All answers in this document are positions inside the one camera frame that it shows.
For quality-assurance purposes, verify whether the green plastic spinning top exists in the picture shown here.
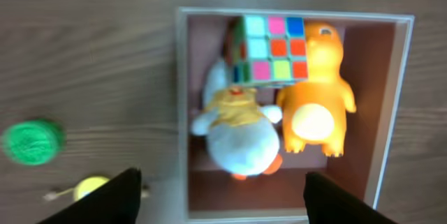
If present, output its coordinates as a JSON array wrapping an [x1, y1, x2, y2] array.
[[1, 118, 65, 166]]

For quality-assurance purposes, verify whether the white duck plush toy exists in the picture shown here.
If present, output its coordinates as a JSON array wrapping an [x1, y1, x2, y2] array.
[[191, 59, 283, 180]]

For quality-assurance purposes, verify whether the yellow wooden rattle drum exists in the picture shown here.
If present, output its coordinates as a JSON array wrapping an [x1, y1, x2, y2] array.
[[42, 175, 151, 203]]

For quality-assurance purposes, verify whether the orange dinosaur figure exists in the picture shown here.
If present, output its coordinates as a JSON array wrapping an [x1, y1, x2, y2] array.
[[277, 21, 357, 158]]

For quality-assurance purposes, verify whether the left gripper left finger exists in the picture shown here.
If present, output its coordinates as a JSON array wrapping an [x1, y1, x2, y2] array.
[[40, 167, 142, 224]]

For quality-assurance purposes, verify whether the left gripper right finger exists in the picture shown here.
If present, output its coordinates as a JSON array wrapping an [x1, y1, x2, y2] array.
[[303, 172, 397, 224]]

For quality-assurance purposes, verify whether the white cardboard box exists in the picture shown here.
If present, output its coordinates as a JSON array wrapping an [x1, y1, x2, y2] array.
[[176, 7, 414, 223]]

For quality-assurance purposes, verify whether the multicoloured puzzle cube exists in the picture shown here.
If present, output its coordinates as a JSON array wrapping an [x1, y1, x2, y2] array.
[[224, 15, 308, 88]]

